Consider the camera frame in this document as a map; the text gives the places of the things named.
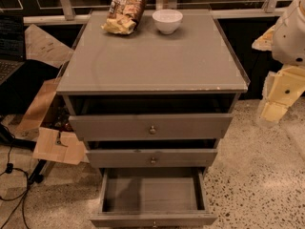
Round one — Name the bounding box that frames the grey bottom drawer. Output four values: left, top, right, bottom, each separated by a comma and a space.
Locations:
91, 167, 216, 229

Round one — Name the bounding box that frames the grey drawer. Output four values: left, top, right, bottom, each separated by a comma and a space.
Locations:
87, 149, 217, 168
91, 167, 216, 229
69, 114, 233, 141

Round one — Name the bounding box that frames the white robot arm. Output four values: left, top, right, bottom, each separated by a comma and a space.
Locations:
252, 0, 305, 126

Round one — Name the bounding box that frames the grey middle drawer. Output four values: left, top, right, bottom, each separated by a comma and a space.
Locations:
87, 149, 217, 168

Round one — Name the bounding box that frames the grey three-drawer cabinet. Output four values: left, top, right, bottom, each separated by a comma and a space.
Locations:
56, 9, 251, 177

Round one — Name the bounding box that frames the grey top drawer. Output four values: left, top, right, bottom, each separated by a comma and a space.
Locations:
69, 114, 233, 141

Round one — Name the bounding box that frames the white ceramic bowl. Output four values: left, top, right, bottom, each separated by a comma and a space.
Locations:
152, 10, 183, 34

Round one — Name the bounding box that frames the brown chip bag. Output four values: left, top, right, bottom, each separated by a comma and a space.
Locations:
101, 0, 147, 35

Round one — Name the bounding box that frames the open cardboard box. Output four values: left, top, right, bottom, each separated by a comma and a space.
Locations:
17, 24, 87, 165

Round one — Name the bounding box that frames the black laptop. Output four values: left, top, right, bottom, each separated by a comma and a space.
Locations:
0, 13, 26, 84

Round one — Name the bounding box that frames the black floor cable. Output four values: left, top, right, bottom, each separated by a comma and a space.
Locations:
0, 124, 45, 229

